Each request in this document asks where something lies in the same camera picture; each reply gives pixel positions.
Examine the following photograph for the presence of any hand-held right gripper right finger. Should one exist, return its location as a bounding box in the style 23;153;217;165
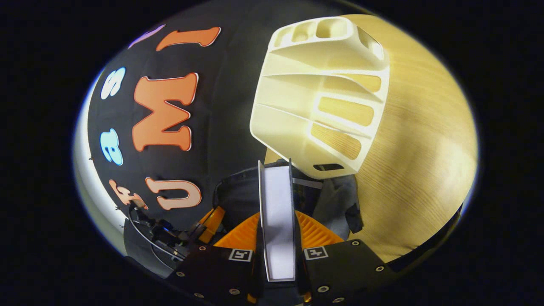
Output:
295;210;398;304

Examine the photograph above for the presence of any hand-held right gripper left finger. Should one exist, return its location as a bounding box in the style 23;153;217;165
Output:
168;212;265;304

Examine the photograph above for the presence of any grey schoolbag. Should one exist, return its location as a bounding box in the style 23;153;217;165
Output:
212;159;364;238

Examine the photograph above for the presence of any white portrait cover book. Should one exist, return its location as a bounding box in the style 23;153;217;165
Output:
258;159;297;282

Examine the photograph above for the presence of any white plastic bookshelf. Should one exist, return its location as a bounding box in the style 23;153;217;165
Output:
249;16;391;180

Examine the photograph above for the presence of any row of small backdrop clips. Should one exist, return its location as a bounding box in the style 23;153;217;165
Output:
88;156;122;212

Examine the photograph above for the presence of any thin black cable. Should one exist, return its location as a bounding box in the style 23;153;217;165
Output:
129;206;185;261

